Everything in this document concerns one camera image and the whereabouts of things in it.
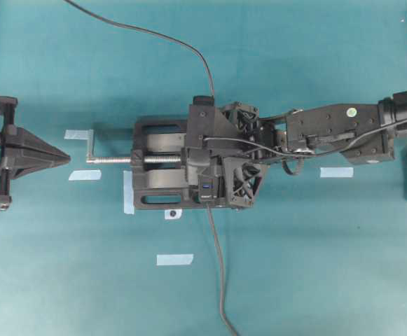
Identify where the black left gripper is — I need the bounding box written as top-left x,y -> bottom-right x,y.
0,96 -> 71,210

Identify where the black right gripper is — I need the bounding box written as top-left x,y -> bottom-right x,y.
185,102 -> 268,209

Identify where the thin black USB cable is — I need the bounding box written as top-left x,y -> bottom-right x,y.
62,0 -> 215,99

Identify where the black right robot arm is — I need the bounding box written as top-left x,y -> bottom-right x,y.
184,91 -> 407,209

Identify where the blue tape strip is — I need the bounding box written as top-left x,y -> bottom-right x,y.
123,170 -> 134,215
320,167 -> 354,179
68,169 -> 102,181
156,253 -> 194,266
64,129 -> 94,141

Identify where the silver vise screw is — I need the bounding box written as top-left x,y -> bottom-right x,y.
85,129 -> 186,165

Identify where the black bench vise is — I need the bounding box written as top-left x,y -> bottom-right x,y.
130,116 -> 204,210

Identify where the tape with black dot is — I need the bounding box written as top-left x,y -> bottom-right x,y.
164,209 -> 182,221

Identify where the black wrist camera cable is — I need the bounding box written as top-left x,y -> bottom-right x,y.
202,117 -> 407,157

